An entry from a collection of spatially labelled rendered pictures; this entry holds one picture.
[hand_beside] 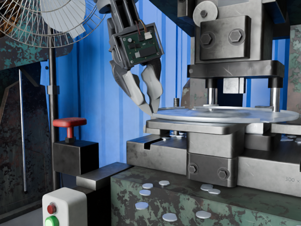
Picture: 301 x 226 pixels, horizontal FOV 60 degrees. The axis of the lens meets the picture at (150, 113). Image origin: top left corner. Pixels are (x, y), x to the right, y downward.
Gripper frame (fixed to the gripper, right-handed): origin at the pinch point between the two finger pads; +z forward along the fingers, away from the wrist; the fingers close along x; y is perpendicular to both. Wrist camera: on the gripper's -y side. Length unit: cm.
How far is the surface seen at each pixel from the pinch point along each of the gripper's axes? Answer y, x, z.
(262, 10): 1.6, 27.7, -10.9
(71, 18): -71, -4, -37
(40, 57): -130, -28, -34
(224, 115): 5.5, 11.4, 5.1
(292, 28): -13.1, 47.8, -4.9
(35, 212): -137, -68, 61
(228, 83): -8.2, 21.8, 2.2
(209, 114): 3.9, 9.5, 4.2
